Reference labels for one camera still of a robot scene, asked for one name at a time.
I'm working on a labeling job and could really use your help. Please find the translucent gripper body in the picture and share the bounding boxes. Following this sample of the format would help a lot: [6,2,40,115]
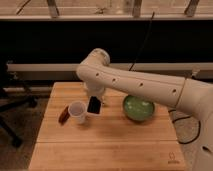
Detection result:
[84,84,105,103]

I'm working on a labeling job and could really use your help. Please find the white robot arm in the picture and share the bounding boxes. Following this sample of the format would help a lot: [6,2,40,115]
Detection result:
[76,48,213,171]

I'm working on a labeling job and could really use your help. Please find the white ceramic cup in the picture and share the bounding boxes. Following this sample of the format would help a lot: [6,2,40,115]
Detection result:
[68,101,87,124]

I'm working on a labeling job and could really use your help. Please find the green bowl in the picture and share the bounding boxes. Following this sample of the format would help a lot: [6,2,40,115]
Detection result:
[122,95,155,122]

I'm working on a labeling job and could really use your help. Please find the black office chair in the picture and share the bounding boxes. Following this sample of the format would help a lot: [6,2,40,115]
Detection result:
[0,61,38,149]

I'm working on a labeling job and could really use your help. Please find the black hanging cable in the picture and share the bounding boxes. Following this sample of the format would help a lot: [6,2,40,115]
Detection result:
[128,11,156,72]

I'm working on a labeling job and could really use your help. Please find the black floor cables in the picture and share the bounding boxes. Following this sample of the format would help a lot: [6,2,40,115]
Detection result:
[168,109,202,145]

